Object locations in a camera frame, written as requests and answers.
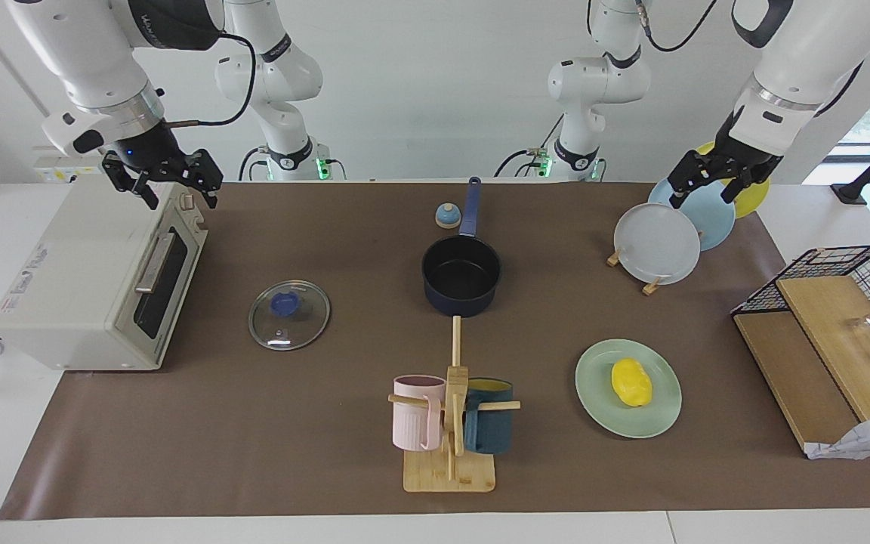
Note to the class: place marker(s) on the pink ribbed mug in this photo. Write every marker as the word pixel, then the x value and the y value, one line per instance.
pixel 412 423

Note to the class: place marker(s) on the wooden plate rack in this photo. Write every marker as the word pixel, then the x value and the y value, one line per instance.
pixel 654 287

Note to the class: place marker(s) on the grey plate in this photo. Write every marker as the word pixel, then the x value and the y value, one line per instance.
pixel 658 245

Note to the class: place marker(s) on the brown table mat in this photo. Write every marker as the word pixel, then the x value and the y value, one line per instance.
pixel 291 423

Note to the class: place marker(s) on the wooden mug tree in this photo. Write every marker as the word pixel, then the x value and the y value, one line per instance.
pixel 450 472

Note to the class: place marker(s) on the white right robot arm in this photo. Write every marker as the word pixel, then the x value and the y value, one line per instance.
pixel 80 53

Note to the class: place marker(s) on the dark teal mug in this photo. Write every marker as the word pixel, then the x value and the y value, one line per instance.
pixel 492 431

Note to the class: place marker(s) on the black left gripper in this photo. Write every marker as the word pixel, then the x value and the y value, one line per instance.
pixel 737 159

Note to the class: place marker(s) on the glass lid with blue knob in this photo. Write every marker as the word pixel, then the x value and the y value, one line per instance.
pixel 306 317

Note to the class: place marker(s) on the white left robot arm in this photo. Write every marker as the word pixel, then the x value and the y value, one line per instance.
pixel 812 53

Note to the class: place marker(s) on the dark blue saucepan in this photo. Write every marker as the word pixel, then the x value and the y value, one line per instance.
pixel 465 306

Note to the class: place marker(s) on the cream toaster oven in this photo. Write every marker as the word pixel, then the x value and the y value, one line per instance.
pixel 65 287

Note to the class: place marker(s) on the white power strip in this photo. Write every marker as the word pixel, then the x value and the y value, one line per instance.
pixel 57 170

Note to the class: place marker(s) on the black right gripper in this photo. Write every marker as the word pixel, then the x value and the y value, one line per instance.
pixel 149 151

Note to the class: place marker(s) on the yellow plate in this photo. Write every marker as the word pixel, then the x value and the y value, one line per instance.
pixel 752 200

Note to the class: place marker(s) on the mint green plate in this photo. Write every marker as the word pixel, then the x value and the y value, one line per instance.
pixel 601 408

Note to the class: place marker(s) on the light blue plate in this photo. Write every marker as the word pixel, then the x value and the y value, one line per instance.
pixel 711 223

